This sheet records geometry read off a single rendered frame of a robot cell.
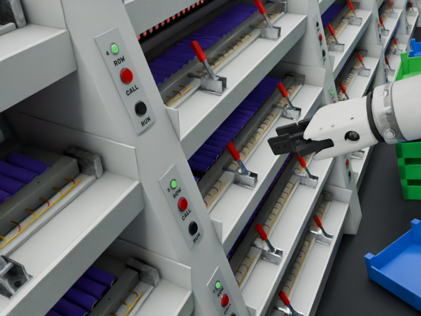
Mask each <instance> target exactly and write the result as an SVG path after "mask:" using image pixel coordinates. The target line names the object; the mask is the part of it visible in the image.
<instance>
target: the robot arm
mask: <svg viewBox="0 0 421 316"><path fill-rule="evenodd" d="M414 1H415V3H416V6H417V9H418V14H419V18H420V25H421V0H414ZM275 131H276V133H277V135H278V136H275V137H271V138H268V144H269V146H270V148H271V150H272V152H273V154H274V155H281V154H287V153H290V152H295V153H298V154H299V156H300V157H304V156H306V155H309V154H311V153H313V152H314V154H313V159H314V160H316V161H319V160H323V159H328V158H332V157H336V156H339V155H344V154H349V153H351V152H355V151H358V150H362V149H365V148H367V147H370V146H372V145H375V144H377V143H378V142H380V143H384V142H386V143H388V144H396V143H400V142H406V141H410V140H416V139H421V74H420V75H416V76H412V77H409V78H406V79H403V80H399V81H396V82H391V83H387V84H385V85H381V86H378V87H376V88H375V89H374V91H372V92H369V93H368V95H367V96H365V97H358V98H353V99H349V100H345V101H342V102H337V103H333V104H330V105H327V106H325V107H322V108H320V109H319V110H318V111H317V112H316V113H315V115H314V116H312V117H311V118H306V119H303V120H300V121H299V122H298V125H297V123H296V122H295V123H291V124H287V125H283V126H280V127H276V129H275ZM303 139H304V141H305V142H306V144H305V145H303V143H302V141H301V140H303ZM312 140H313V141H312Z"/></svg>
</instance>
